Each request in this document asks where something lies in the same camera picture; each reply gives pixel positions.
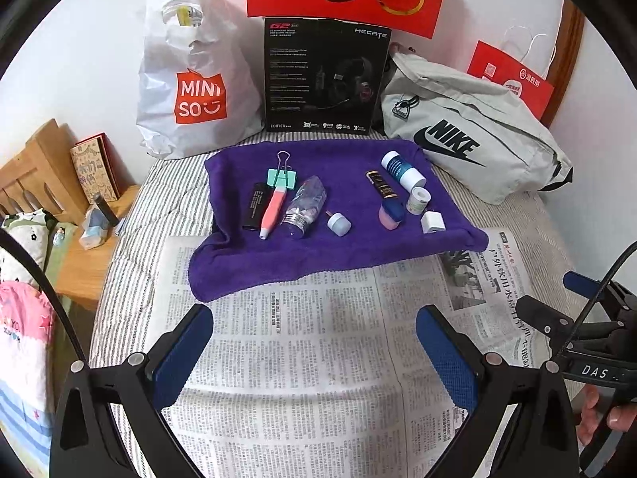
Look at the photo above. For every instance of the pink printed blanket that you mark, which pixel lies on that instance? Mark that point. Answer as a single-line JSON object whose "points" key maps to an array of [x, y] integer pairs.
{"points": [[25, 348]]}

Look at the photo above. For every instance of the grey sling bag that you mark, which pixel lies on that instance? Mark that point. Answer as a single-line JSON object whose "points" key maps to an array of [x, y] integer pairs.
{"points": [[497, 124]]}

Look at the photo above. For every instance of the wooden nightstand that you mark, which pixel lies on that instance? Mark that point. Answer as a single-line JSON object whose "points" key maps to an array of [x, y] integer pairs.
{"points": [[84, 269]]}

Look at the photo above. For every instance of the newspaper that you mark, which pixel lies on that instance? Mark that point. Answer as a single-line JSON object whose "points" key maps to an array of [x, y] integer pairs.
{"points": [[308, 358]]}

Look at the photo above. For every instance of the glass jar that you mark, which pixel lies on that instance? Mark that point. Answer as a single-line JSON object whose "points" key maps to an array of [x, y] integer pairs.
{"points": [[181, 12]]}

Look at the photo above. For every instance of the person's right hand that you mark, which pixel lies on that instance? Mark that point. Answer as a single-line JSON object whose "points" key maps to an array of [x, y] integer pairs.
{"points": [[588, 416]]}

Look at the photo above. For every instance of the wooden headboard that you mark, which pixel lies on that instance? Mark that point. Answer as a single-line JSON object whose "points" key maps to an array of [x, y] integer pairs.
{"points": [[35, 169]]}

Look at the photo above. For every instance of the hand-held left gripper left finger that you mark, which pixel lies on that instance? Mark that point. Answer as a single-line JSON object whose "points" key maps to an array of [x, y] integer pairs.
{"points": [[184, 353]]}

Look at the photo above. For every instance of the white cube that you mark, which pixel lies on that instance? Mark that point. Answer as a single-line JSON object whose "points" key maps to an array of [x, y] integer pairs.
{"points": [[432, 222]]}

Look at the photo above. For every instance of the black rectangular stick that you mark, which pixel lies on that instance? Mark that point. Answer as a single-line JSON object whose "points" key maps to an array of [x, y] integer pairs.
{"points": [[255, 206]]}

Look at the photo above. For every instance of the white plastic shopping bag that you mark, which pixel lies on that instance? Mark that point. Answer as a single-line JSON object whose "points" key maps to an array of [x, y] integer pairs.
{"points": [[199, 99]]}

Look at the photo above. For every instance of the patterned notebook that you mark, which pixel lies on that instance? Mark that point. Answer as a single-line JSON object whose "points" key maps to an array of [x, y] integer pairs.
{"points": [[94, 169]]}

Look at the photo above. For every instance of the pink pen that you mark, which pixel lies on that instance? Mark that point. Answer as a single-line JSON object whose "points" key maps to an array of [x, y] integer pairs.
{"points": [[273, 211]]}

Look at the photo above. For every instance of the purple towel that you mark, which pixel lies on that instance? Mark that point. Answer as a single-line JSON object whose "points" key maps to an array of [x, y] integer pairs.
{"points": [[348, 254]]}

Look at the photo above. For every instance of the black headset box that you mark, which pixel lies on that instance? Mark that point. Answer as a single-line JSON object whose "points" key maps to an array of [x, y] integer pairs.
{"points": [[298, 84]]}

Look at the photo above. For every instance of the crushed clear plastic bottle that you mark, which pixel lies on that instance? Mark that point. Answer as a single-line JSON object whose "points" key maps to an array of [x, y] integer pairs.
{"points": [[303, 206]]}

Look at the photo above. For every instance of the small figurine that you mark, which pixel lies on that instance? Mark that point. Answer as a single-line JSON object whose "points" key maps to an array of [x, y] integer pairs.
{"points": [[60, 236]]}

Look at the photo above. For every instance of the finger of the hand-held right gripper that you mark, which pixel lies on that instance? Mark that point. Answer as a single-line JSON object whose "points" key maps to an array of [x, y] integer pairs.
{"points": [[580, 283], [542, 318]]}

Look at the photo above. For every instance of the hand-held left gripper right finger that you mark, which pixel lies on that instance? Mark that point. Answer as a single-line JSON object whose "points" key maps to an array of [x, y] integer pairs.
{"points": [[448, 353]]}

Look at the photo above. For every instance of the blue and white bottle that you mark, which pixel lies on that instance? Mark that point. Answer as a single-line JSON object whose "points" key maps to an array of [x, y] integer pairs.
{"points": [[405, 172]]}

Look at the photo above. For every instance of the green binder clip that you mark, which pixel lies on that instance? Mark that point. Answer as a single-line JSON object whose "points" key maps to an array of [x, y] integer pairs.
{"points": [[281, 178]]}

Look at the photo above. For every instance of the small white jar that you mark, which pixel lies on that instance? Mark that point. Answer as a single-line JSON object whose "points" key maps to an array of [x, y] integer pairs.
{"points": [[417, 201]]}

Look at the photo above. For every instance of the blue and pink case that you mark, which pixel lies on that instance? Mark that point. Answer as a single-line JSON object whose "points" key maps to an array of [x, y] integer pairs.
{"points": [[390, 215]]}

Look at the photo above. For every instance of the flower print pillow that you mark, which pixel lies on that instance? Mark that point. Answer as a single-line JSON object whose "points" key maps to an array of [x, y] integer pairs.
{"points": [[25, 244]]}

